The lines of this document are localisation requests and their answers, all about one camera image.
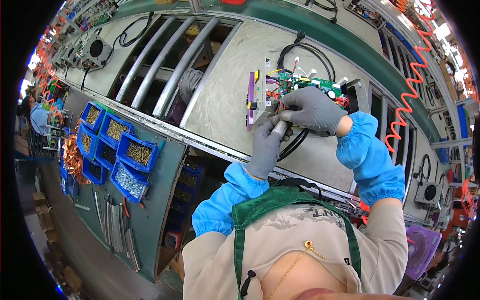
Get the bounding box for person's body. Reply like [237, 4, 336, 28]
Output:
[182, 178, 409, 300]

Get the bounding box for row of metal strips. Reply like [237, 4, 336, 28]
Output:
[93, 191, 142, 273]

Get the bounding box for black power cable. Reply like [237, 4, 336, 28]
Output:
[275, 31, 337, 163]

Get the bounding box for silver screwdriver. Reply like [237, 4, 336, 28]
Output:
[271, 120, 289, 138]

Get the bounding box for person's left hand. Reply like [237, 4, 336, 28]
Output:
[245, 114, 294, 181]

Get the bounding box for stack of cardboard boxes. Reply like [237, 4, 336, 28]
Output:
[32, 191, 59, 243]

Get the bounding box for shelf of dark bins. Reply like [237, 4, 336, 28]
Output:
[161, 155, 206, 252]

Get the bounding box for gray cloth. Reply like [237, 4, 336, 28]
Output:
[178, 68, 205, 106]

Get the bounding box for metal conveyor rollers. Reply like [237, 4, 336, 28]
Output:
[114, 15, 244, 129]

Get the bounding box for orange coiled air hose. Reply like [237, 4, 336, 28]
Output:
[384, 0, 436, 153]
[34, 37, 65, 125]

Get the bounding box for purple fan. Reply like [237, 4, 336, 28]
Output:
[405, 225, 443, 281]

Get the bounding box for white fan unit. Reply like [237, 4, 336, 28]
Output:
[80, 32, 113, 72]
[414, 181, 443, 213]

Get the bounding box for green circuit board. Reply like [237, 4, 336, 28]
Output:
[277, 71, 347, 110]

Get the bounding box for person's right hand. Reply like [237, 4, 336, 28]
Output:
[279, 86, 349, 137]

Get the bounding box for group of blue screw bins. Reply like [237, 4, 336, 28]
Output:
[60, 100, 160, 203]

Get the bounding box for pile of copper parts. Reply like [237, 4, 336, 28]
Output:
[62, 132, 91, 185]

